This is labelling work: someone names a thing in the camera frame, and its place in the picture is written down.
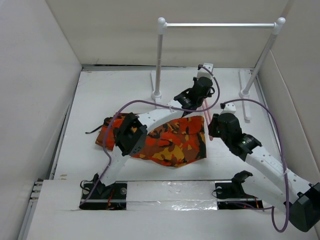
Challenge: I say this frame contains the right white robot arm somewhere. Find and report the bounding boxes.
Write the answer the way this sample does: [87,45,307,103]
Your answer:
[208,112,320,232]

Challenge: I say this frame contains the orange camouflage trousers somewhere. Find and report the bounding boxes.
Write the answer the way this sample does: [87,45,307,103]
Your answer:
[85,112,208,168]

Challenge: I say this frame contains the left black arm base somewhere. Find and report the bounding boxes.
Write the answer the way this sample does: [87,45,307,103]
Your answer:
[79,173,128,211]

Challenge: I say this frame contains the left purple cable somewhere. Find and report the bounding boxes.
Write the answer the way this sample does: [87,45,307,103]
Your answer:
[79,65,221,207]

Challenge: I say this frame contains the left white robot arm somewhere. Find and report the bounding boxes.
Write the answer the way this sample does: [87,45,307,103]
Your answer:
[94,76,220,199]

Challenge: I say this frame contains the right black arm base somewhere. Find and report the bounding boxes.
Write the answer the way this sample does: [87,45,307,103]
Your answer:
[211,170,264,210]

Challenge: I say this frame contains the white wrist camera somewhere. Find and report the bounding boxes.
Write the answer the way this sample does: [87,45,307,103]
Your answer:
[196,63,214,79]
[220,102,237,114]

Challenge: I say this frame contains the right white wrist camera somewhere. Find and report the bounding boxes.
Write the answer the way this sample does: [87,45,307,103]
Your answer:
[220,102,237,114]

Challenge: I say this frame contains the white clothes rack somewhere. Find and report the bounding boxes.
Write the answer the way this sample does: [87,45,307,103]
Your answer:
[151,17,286,108]

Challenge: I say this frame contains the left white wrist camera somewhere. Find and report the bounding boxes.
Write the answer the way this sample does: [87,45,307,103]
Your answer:
[196,63,214,79]

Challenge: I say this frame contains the pink plastic clothes hanger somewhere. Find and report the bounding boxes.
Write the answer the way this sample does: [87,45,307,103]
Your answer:
[202,99,212,129]

